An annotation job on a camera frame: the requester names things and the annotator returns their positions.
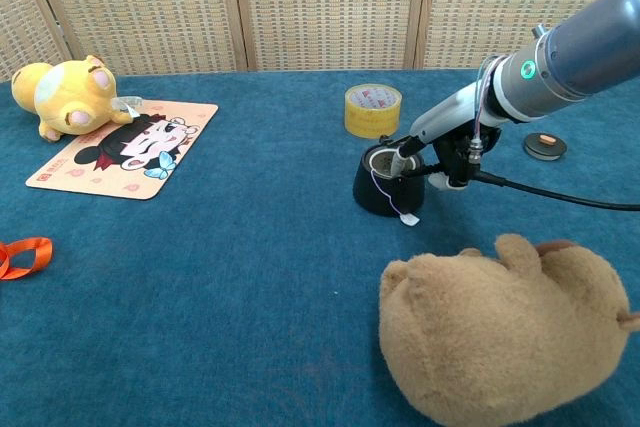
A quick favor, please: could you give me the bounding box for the brown capybara plush toy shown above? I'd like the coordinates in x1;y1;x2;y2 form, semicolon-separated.
378;233;640;427

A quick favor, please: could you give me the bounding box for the cartoon girl mouse pad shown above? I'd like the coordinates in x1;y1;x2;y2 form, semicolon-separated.
25;99;220;201

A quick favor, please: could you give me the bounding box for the yellow plush toy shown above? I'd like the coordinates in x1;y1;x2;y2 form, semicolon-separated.
10;54;144;143

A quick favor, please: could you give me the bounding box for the woven wooden folding screen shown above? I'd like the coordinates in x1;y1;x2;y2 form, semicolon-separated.
0;0;640;83

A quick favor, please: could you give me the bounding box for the orange lanyard ribbon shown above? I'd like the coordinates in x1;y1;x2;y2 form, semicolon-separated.
0;236;54;282

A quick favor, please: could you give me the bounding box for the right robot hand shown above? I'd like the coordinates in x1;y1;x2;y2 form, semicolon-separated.
389;80;503;192

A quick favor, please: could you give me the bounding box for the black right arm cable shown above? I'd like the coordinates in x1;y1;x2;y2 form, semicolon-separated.
467;139;640;212

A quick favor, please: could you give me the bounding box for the blue felt table cover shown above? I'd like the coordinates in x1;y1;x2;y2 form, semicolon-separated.
0;64;640;427

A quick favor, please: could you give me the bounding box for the black cast iron teapot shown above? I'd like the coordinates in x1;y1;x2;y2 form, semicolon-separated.
352;134;427;219

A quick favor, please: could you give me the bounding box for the yellow packing tape roll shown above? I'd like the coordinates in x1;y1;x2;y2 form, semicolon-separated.
343;84;404;140

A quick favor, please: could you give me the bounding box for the small black round lid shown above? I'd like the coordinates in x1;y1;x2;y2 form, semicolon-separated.
522;132;568;162

